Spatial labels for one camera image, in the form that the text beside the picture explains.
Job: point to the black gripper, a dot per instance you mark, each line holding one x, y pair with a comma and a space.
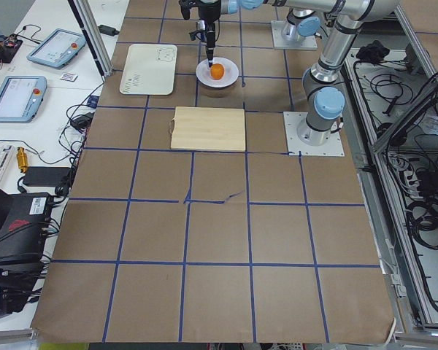
207, 11

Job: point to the orange fruit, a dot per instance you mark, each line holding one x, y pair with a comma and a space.
217, 71

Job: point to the white ceramic plate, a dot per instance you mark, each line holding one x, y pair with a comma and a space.
230, 76

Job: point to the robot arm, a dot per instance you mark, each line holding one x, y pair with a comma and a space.
325, 102
300, 23

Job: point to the cream bear tray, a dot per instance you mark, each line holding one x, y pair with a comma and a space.
149, 70

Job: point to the bamboo cutting board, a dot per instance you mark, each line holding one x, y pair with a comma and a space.
210, 129

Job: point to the black power adapter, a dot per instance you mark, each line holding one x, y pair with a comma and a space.
108, 30

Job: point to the blue teach pendant far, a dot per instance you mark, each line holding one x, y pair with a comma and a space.
58, 49

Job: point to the blue teach pendant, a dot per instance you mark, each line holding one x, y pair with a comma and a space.
58, 49
21, 97

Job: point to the blue teach pendant near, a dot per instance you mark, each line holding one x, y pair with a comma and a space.
21, 97

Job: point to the gold metal cylinder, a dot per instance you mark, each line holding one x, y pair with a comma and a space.
22, 160

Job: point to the black computer box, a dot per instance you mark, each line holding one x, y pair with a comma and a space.
23, 218

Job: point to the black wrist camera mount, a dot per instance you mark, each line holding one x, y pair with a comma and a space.
186, 6

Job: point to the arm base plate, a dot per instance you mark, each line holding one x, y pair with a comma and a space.
308, 43
304, 141

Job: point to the aluminium frame post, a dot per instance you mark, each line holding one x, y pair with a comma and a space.
87, 23

